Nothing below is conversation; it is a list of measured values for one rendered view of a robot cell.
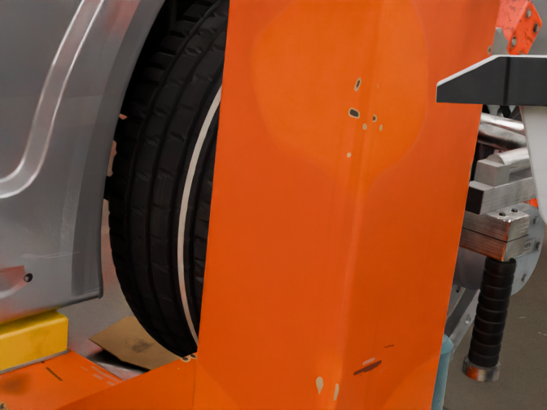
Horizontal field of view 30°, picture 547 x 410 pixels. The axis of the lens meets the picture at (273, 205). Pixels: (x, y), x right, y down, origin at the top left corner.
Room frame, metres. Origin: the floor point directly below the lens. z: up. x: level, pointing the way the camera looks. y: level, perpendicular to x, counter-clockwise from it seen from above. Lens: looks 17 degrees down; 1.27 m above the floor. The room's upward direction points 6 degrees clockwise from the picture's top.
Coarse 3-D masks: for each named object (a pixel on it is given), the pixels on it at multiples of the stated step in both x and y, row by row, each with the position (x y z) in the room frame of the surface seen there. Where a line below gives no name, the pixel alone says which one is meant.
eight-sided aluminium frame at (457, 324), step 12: (504, 36) 1.47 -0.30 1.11; (492, 48) 1.44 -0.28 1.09; (504, 48) 1.46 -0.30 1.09; (492, 108) 1.55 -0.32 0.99; (504, 108) 1.52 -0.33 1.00; (456, 288) 1.54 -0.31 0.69; (456, 300) 1.55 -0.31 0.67; (468, 300) 1.50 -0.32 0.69; (456, 312) 1.49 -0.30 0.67; (468, 312) 1.50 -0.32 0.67; (456, 324) 1.48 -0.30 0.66; (468, 324) 1.50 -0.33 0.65; (456, 336) 1.48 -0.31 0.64; (456, 348) 1.48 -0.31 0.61
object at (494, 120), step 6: (486, 114) 1.36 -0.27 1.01; (480, 120) 1.36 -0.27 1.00; (486, 120) 1.35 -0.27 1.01; (492, 120) 1.35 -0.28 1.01; (498, 120) 1.35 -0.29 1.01; (504, 120) 1.34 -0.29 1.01; (510, 120) 1.34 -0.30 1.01; (516, 120) 1.34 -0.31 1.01; (498, 126) 1.34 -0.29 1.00; (504, 126) 1.34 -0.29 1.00; (510, 126) 1.33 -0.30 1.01; (516, 126) 1.33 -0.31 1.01; (522, 126) 1.33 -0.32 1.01; (516, 132) 1.33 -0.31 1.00; (522, 132) 1.32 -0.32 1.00
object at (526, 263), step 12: (516, 204) 1.28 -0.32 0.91; (528, 204) 1.29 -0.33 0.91; (540, 216) 1.31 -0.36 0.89; (528, 228) 1.29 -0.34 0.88; (540, 228) 1.32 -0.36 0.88; (528, 240) 1.29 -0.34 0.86; (540, 240) 1.32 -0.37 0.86; (468, 252) 1.26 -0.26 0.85; (528, 252) 1.30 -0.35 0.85; (456, 264) 1.26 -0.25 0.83; (468, 264) 1.26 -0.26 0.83; (480, 264) 1.25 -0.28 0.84; (528, 264) 1.30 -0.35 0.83; (456, 276) 1.27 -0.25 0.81; (468, 276) 1.27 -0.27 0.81; (480, 276) 1.25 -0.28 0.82; (516, 276) 1.28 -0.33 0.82; (528, 276) 1.31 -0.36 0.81; (468, 288) 1.29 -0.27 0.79; (516, 288) 1.29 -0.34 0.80
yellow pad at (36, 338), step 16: (16, 320) 1.15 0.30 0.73; (32, 320) 1.16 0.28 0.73; (48, 320) 1.16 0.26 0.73; (64, 320) 1.18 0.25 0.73; (0, 336) 1.11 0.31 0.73; (16, 336) 1.12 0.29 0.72; (32, 336) 1.14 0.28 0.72; (48, 336) 1.16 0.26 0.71; (64, 336) 1.18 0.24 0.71; (0, 352) 1.10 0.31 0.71; (16, 352) 1.12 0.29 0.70; (32, 352) 1.14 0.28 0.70; (48, 352) 1.16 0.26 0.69; (64, 352) 1.17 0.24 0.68; (0, 368) 1.10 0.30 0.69; (16, 368) 1.12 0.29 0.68
